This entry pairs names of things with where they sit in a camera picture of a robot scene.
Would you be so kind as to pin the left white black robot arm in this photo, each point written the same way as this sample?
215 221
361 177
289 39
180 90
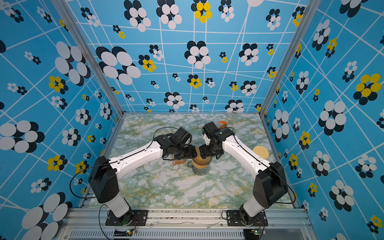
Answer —
106 173

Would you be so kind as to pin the amber glass carafe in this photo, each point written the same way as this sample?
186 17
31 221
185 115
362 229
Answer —
177 162

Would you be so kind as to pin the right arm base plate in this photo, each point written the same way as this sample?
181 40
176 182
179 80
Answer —
236 218

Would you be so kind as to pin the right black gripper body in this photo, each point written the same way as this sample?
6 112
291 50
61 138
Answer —
209 150

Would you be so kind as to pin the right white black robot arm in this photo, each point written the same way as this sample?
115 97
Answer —
269 178

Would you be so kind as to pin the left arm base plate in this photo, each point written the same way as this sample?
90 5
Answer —
131 218

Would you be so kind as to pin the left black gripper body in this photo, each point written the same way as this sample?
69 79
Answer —
186 152

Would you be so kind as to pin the aluminium front rail frame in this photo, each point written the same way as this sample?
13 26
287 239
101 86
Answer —
187 224

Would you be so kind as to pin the grey glass carafe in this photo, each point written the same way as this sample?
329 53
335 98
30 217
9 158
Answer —
198 171

